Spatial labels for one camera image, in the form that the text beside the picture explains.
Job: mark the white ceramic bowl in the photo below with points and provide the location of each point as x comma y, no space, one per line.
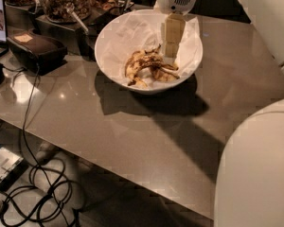
144,29

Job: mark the black box with label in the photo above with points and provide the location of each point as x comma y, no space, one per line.
37,53

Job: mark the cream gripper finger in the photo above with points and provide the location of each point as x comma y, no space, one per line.
174,27

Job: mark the white paper napkin liner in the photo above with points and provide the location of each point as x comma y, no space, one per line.
147,52

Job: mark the grey device on floor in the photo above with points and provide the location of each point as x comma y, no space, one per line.
10,164

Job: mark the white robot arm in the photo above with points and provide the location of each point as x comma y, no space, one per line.
250,180

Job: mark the black serving tray stand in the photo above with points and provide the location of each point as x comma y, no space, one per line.
71,35

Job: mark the glass jar of nuts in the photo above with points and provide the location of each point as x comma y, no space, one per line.
58,11

